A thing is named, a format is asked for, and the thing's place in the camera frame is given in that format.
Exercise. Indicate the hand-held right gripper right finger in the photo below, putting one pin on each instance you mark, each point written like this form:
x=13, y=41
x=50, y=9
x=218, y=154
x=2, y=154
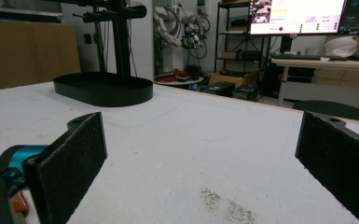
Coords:
x=338, y=158

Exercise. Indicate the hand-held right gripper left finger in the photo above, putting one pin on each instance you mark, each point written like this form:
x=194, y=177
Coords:
x=70, y=161

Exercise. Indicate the black round chair seat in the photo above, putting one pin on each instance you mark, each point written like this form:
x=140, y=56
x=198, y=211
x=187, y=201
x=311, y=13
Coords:
x=332, y=110

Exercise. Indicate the brown leather piece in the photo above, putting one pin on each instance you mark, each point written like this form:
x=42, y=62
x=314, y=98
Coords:
x=20, y=203

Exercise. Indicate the black oval tray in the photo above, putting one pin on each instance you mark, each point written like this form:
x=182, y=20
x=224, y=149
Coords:
x=102, y=90

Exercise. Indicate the white desk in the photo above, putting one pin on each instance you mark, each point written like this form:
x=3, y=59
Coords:
x=323, y=66

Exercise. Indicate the black keyboard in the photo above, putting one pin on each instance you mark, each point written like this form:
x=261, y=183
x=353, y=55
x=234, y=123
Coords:
x=304, y=57

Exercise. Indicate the white bag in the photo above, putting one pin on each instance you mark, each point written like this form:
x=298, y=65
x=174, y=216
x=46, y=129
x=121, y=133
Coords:
x=341, y=46

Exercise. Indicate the black equipment box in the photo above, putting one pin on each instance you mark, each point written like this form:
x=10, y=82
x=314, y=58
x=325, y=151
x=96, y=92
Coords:
x=245, y=92
x=218, y=88

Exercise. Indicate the brown cardboard sheet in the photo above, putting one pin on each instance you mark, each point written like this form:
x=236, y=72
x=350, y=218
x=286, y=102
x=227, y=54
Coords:
x=24, y=53

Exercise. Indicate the round white side table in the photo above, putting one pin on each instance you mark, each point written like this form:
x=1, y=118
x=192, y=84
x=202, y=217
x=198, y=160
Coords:
x=180, y=82

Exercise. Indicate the brown cardboard box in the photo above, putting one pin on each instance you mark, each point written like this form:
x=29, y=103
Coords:
x=227, y=79

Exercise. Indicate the black metal stand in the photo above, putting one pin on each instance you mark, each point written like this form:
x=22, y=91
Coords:
x=120, y=34

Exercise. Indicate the lit computer monitor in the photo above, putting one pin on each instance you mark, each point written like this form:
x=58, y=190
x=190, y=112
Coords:
x=295, y=15

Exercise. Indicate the black shelf rack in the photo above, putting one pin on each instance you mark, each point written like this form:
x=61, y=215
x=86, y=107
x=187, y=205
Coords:
x=230, y=37

